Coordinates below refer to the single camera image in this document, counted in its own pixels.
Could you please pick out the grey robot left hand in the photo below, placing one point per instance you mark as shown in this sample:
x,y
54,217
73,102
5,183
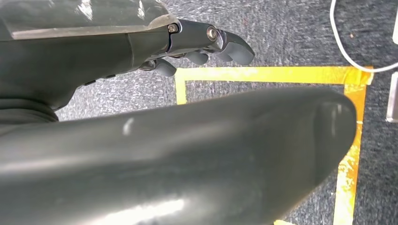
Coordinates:
x,y
186,161

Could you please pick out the yellow floor tape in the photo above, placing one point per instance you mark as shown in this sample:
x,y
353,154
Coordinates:
x,y
264,74

